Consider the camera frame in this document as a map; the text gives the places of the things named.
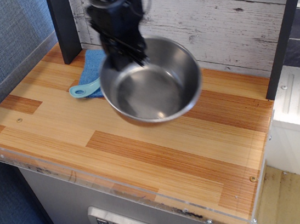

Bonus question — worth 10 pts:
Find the light blue dish brush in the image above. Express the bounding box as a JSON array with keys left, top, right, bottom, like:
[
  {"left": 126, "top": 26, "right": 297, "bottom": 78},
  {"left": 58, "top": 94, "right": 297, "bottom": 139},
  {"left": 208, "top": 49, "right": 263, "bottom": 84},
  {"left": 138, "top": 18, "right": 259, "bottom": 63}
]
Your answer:
[{"left": 69, "top": 78, "right": 101, "bottom": 99}]

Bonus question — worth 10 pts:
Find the grey toy fridge cabinet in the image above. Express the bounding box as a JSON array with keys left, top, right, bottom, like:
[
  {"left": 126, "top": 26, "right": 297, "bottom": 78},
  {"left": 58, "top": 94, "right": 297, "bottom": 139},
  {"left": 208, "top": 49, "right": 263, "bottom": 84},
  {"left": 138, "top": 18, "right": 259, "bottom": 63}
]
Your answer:
[{"left": 20, "top": 164, "right": 254, "bottom": 224}]

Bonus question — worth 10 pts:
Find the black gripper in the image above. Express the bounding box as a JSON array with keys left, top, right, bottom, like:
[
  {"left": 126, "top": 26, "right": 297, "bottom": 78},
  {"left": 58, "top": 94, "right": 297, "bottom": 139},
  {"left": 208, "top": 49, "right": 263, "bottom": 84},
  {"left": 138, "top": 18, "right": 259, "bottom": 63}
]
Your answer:
[{"left": 87, "top": 0, "right": 150, "bottom": 71}]

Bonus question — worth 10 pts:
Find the blue folded cloth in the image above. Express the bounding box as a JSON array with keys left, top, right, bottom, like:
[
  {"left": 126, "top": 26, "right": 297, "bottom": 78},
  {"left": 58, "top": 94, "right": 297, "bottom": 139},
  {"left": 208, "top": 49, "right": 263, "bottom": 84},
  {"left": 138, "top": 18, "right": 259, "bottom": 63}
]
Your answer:
[{"left": 78, "top": 49, "right": 106, "bottom": 86}]

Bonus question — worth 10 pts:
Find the dark left shelf post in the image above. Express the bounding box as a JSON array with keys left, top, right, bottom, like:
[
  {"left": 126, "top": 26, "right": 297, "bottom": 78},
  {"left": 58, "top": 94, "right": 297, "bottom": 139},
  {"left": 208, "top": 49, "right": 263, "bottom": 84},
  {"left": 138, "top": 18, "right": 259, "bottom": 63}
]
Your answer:
[{"left": 46, "top": 0, "right": 82, "bottom": 64}]

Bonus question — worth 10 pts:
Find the clear acrylic edge guard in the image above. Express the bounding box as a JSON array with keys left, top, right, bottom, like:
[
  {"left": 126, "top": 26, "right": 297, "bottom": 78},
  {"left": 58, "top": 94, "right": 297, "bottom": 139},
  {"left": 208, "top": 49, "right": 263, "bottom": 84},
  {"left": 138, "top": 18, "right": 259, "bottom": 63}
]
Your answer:
[{"left": 0, "top": 100, "right": 273, "bottom": 224}]

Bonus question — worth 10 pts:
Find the stainless steel pot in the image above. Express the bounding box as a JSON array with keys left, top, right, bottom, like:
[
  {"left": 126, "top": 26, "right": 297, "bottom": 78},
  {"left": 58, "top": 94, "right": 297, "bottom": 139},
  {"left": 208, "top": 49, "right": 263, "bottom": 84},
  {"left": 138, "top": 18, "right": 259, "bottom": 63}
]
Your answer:
[{"left": 99, "top": 35, "right": 202, "bottom": 123}]

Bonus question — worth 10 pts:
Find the dark right shelf post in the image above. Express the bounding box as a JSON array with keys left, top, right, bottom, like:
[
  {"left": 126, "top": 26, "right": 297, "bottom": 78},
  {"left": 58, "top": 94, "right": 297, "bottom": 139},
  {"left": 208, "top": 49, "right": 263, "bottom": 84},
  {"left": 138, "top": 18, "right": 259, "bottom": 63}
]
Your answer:
[{"left": 266, "top": 0, "right": 298, "bottom": 100}]

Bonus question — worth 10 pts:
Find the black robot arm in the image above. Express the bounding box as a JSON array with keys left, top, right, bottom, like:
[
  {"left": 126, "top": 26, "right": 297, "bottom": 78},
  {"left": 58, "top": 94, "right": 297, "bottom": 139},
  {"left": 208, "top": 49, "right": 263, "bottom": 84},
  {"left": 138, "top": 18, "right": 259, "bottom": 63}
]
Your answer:
[{"left": 87, "top": 0, "right": 149, "bottom": 71}]

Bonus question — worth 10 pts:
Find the dark shelf post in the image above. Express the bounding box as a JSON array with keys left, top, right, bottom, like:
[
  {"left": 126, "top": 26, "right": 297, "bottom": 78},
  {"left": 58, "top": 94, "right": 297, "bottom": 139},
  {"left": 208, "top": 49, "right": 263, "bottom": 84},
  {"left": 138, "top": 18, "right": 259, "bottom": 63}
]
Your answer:
[
  {"left": 46, "top": 0, "right": 82, "bottom": 64},
  {"left": 266, "top": 0, "right": 298, "bottom": 100}
]

